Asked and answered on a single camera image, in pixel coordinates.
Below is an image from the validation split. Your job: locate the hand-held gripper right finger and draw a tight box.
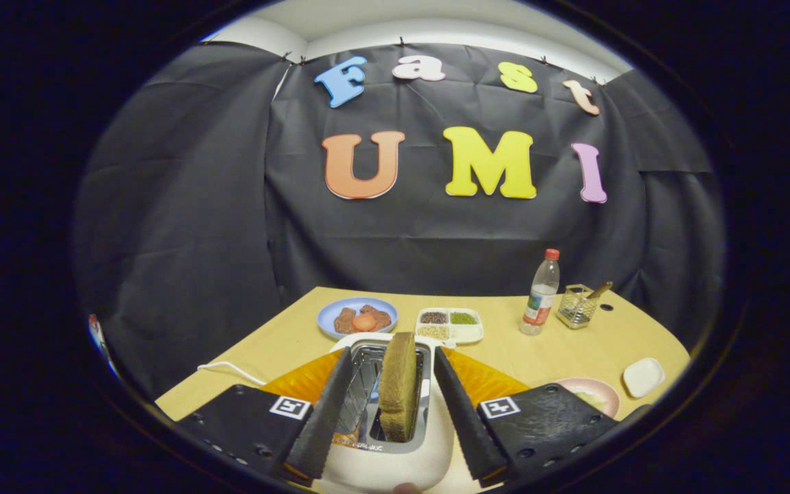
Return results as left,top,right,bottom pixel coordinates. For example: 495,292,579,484
434,345,619,484

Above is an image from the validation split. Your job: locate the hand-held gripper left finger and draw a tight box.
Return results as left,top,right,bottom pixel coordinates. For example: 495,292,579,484
176,346,355,484

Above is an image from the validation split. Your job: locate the brown toast slice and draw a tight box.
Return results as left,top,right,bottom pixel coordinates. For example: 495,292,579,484
378,332,419,443

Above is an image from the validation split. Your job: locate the white toaster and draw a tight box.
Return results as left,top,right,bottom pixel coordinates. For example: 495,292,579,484
313,333,456,493

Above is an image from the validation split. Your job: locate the white divided seasoning tray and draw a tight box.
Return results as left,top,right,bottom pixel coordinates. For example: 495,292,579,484
415,307,485,346

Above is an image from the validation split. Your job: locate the blue plate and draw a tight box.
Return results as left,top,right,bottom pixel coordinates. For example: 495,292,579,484
317,297,399,341

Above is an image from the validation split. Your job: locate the clear bottle with red cap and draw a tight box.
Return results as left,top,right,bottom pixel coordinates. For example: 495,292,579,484
519,248,561,336

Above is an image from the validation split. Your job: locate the pink plate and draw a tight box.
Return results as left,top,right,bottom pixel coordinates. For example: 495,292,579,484
556,377,621,419

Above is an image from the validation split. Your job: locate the metal mesh utensil holder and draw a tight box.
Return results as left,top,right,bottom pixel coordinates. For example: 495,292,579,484
556,283,599,330

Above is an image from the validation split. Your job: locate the white rectangular plate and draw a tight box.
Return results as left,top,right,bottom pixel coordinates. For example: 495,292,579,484
623,357,666,399

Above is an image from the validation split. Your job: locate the black backdrop cloth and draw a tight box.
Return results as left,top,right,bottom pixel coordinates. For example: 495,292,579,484
73,41,725,399

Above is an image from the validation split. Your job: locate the white toaster cable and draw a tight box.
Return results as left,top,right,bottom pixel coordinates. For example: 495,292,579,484
197,361,267,386

